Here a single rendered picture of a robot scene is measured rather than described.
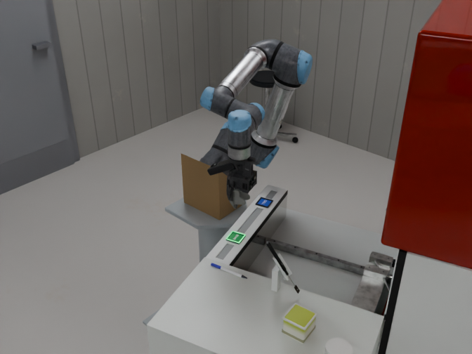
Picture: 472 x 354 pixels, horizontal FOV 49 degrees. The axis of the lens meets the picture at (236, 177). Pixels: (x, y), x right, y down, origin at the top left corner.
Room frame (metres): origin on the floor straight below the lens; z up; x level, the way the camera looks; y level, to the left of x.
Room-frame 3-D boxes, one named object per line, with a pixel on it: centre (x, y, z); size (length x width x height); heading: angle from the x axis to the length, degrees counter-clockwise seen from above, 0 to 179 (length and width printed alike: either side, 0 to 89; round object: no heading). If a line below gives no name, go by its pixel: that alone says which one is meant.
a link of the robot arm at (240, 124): (1.52, -0.01, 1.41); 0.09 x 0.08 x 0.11; 157
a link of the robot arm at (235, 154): (1.52, -0.01, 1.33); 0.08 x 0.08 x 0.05
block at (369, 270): (1.41, -0.50, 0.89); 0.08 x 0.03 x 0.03; 63
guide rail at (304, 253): (1.55, -0.35, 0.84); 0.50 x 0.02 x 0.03; 63
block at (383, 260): (1.48, -0.53, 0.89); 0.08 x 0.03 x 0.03; 63
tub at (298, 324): (1.07, -0.18, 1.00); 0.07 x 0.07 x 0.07; 54
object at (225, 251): (1.64, -0.05, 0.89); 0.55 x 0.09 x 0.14; 153
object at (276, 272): (1.25, -0.14, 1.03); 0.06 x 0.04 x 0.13; 63
